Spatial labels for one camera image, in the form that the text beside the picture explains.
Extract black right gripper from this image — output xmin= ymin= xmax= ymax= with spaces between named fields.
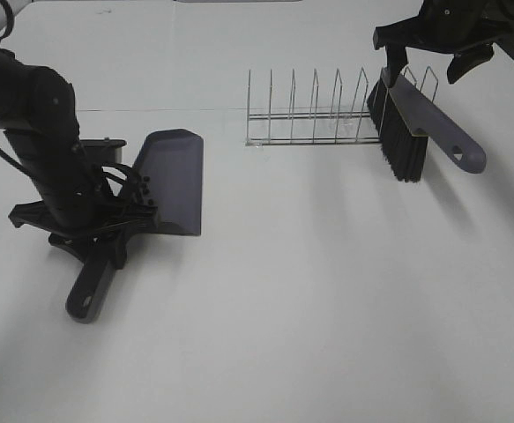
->
xmin=373 ymin=0 xmax=513 ymax=87

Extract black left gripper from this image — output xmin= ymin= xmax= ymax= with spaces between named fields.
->
xmin=9 ymin=149 xmax=158 ymax=270

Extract pile of coffee beans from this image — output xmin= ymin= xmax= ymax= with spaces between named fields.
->
xmin=135 ymin=175 xmax=155 ymax=207

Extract grey hand brush black bristles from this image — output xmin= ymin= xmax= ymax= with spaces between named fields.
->
xmin=367 ymin=68 xmax=487 ymax=182

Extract grey plastic dustpan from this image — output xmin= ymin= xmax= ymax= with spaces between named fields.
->
xmin=65 ymin=129 xmax=204 ymax=323

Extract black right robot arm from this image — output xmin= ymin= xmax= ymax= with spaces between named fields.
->
xmin=373 ymin=0 xmax=513 ymax=88

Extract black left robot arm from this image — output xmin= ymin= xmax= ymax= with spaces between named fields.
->
xmin=0 ymin=50 xmax=157 ymax=270

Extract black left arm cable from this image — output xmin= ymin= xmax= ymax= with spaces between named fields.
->
xmin=93 ymin=162 xmax=145 ymax=204

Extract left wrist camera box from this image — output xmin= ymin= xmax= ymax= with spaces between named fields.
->
xmin=80 ymin=137 xmax=127 ymax=165

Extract chrome wire dish rack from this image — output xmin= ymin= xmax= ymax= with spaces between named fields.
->
xmin=242 ymin=65 xmax=438 ymax=150

